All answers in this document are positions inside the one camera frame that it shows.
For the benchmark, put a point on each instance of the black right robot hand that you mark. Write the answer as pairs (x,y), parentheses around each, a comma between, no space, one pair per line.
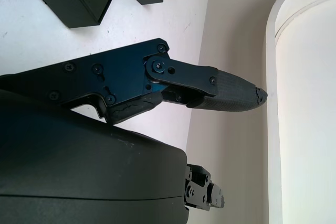
(78,155)

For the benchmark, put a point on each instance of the white round container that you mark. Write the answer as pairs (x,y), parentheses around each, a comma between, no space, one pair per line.
(304,103)

